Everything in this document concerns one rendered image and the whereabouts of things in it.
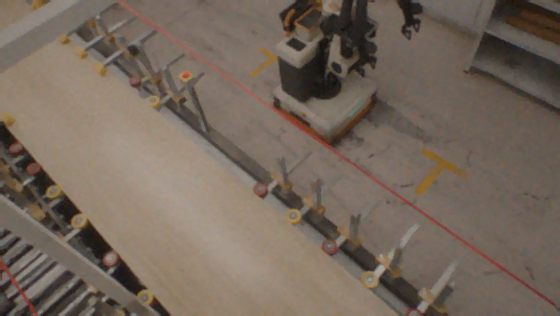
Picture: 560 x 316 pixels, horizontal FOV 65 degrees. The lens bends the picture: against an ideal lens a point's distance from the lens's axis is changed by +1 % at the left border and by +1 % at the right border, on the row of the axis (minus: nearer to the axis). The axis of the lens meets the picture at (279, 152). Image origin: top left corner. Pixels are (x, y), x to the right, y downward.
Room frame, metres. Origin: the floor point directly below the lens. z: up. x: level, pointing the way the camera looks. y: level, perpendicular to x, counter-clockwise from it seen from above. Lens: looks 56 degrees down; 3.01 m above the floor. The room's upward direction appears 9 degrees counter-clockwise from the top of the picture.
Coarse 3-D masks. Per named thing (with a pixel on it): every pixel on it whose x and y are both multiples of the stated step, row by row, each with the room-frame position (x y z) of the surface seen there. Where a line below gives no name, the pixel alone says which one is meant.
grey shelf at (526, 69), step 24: (504, 0) 2.76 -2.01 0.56; (528, 0) 2.37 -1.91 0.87; (552, 0) 2.30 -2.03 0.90; (504, 24) 2.54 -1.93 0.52; (480, 48) 2.68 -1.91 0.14; (504, 48) 2.63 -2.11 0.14; (528, 48) 2.25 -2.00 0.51; (552, 48) 2.20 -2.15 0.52; (504, 72) 2.36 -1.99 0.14; (528, 72) 2.32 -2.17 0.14; (552, 72) 2.28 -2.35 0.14; (552, 96) 2.04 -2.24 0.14
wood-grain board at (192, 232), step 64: (0, 0) 3.36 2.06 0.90; (64, 64) 2.47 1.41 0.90; (64, 128) 1.87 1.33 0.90; (128, 128) 1.79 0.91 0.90; (64, 192) 1.39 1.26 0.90; (128, 192) 1.32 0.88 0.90; (192, 192) 1.25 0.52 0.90; (128, 256) 0.93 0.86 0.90; (192, 256) 0.87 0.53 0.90; (256, 256) 0.81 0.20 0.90; (320, 256) 0.76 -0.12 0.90
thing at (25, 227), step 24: (72, 0) 0.84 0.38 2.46; (96, 0) 0.85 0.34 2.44; (24, 24) 0.78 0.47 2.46; (48, 24) 0.78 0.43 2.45; (72, 24) 0.81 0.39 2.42; (0, 48) 0.72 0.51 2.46; (24, 48) 0.74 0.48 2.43; (0, 72) 0.70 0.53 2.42; (0, 216) 0.57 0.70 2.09; (24, 216) 0.59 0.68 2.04; (48, 240) 0.58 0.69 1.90; (72, 264) 0.57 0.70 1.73; (120, 288) 0.59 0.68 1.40; (144, 312) 0.57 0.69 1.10
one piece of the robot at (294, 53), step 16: (304, 0) 2.61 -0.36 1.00; (320, 0) 2.69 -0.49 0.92; (288, 16) 2.49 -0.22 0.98; (288, 32) 2.47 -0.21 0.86; (288, 48) 2.36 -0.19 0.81; (304, 48) 2.33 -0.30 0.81; (320, 48) 2.36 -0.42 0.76; (288, 64) 2.34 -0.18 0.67; (304, 64) 2.27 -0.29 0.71; (320, 64) 2.36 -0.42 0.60; (288, 80) 2.35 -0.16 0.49; (304, 80) 2.27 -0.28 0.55; (320, 80) 2.28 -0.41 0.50; (336, 80) 2.46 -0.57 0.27; (304, 96) 2.26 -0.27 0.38
